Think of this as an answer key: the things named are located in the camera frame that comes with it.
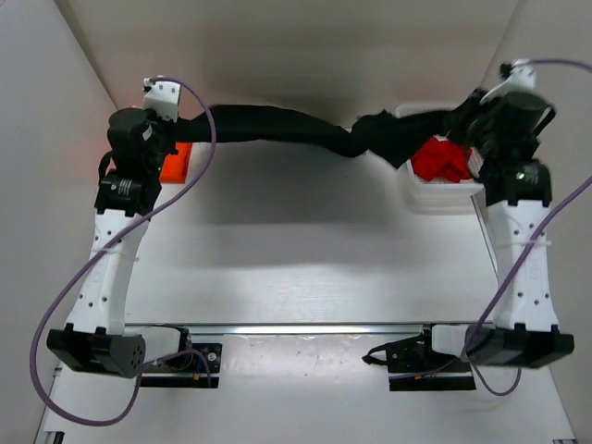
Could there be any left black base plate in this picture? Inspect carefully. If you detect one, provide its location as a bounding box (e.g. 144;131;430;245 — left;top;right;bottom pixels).
141;342;223;389

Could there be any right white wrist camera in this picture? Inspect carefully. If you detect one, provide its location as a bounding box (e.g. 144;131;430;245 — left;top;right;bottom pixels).
479;59;537;105

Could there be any red t shirt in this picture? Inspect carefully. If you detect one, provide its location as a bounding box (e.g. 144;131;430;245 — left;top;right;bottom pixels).
411;136;473;183

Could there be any aluminium rail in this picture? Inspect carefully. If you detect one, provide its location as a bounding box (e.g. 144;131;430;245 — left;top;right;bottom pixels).
186;323;424;336

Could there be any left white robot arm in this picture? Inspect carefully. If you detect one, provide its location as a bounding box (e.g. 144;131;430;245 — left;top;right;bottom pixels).
46;107;176;378

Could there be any orange t shirt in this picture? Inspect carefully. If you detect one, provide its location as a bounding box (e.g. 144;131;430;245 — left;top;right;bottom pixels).
159;142;192;184

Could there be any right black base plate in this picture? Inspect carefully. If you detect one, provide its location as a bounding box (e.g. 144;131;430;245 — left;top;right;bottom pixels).
362;333;476;392

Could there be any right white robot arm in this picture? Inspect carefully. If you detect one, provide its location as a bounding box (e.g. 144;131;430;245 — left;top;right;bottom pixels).
415;91;574;370

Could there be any black t shirt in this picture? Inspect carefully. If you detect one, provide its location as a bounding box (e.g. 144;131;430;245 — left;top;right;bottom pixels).
175;104;457;171

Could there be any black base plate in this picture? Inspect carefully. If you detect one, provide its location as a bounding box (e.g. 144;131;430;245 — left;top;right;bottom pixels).
141;342;223;389
362;333;476;392

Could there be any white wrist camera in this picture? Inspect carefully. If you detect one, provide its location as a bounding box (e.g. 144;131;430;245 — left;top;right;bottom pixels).
142;77;182;123
479;59;537;105

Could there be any white plastic basket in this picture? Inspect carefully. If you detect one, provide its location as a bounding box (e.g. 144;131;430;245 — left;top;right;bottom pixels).
395;103;491;215

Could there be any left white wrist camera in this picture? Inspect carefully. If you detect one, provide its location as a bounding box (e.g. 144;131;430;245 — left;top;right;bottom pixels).
142;77;182;123

